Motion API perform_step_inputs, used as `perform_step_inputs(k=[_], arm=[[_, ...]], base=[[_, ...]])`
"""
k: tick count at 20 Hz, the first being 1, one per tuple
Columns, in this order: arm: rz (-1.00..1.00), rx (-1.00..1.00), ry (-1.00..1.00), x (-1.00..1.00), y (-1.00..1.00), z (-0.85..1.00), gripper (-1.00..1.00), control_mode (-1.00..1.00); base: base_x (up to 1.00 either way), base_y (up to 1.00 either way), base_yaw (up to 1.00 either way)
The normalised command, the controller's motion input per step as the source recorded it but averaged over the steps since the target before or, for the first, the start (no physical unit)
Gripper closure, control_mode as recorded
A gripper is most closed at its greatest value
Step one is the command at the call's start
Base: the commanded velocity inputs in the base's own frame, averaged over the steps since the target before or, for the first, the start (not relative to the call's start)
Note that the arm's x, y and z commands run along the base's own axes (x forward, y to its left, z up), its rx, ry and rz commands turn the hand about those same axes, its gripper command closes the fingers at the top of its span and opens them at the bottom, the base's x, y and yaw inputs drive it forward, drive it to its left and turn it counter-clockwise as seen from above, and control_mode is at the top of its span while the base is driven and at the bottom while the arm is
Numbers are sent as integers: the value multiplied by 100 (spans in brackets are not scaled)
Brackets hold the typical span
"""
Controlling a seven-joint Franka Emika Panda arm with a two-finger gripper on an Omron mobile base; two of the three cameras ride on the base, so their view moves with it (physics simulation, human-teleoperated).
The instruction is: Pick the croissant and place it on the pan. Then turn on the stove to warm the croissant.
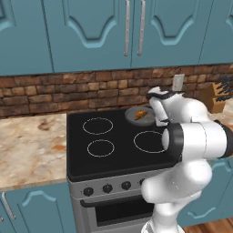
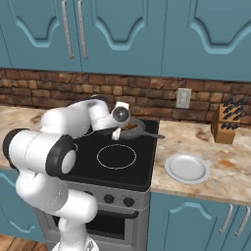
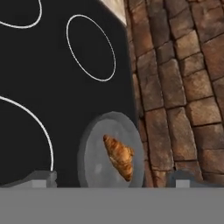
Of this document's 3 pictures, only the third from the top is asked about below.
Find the black glass hob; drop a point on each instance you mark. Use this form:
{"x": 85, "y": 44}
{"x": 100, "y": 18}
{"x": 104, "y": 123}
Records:
{"x": 58, "y": 93}

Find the grey round plate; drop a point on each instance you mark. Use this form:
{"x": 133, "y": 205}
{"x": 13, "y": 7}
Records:
{"x": 96, "y": 157}

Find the golden brown croissant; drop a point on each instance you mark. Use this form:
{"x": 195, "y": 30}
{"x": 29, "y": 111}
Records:
{"x": 120, "y": 157}

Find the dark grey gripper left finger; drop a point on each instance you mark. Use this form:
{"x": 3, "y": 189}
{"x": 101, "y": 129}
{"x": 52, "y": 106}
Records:
{"x": 43, "y": 178}

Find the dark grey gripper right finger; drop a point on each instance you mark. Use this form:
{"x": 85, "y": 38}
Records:
{"x": 183, "y": 178}

